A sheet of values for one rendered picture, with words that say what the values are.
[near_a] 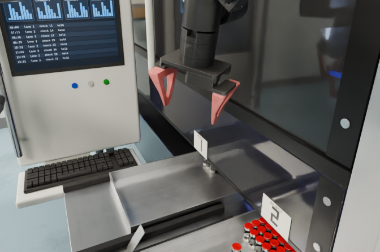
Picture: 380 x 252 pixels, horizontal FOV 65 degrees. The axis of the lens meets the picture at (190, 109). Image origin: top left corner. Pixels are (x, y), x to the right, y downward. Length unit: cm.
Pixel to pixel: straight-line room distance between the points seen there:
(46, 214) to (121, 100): 132
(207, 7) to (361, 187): 34
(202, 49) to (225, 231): 52
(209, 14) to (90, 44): 82
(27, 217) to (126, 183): 150
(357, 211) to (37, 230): 204
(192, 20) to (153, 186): 65
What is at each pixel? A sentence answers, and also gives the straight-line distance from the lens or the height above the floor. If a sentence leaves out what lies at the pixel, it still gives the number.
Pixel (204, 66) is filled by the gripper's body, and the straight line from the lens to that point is 47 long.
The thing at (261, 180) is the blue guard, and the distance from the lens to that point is 69.
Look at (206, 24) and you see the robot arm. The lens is 44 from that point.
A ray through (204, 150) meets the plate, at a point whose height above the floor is 102.
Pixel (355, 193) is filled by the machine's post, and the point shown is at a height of 118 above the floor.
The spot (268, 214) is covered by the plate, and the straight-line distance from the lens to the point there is 70.
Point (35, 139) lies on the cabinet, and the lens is 131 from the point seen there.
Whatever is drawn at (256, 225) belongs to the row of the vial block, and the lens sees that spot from 79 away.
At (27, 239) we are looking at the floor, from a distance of 228.
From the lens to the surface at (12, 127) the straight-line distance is 123.
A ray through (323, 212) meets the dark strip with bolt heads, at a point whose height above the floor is 112.
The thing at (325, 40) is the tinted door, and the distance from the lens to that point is 51.
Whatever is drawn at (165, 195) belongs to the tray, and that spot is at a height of 88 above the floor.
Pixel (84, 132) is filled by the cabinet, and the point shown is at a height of 90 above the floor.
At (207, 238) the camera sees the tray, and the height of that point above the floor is 88.
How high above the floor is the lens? 147
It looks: 22 degrees down
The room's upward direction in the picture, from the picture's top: straight up
